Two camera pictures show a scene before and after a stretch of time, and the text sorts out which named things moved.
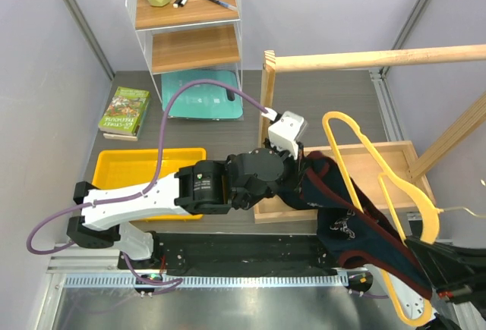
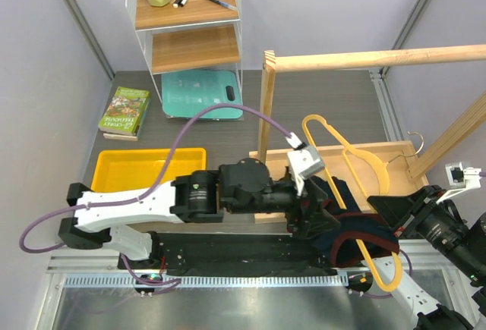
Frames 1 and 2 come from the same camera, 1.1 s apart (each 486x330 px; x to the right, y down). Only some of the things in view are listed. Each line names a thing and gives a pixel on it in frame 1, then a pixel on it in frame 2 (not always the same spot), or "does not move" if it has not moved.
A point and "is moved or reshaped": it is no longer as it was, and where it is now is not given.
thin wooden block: x=124 y=137 does not move
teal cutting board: x=201 y=101 does not move
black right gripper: x=457 y=271 -> x=401 y=212
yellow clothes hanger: x=386 y=172 -> x=348 y=146
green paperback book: x=124 y=111 does not move
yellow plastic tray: x=122 y=168 does not move
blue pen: x=219 y=2 does not move
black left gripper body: x=293 y=165 -> x=295 y=213
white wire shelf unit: x=188 y=23 does not move
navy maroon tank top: x=348 y=227 is moved or reshaped
